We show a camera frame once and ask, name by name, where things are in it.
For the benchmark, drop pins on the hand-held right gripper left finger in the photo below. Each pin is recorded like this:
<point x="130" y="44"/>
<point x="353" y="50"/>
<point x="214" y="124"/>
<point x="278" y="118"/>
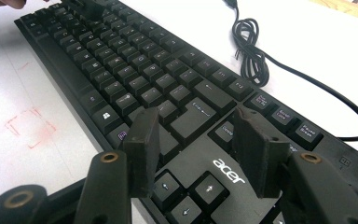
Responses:
<point x="143" y="149"/>

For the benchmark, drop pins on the black computer keyboard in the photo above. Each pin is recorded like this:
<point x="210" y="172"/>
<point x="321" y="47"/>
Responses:
<point x="136" y="62"/>

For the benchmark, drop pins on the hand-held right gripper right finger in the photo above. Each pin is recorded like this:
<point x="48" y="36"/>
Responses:
<point x="258" y="149"/>

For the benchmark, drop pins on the wooden table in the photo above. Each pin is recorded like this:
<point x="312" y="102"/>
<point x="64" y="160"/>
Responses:
<point x="354" y="11"/>

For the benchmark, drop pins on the white table cover sheet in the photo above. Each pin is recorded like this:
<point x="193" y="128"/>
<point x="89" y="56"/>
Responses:
<point x="12" y="93"/>

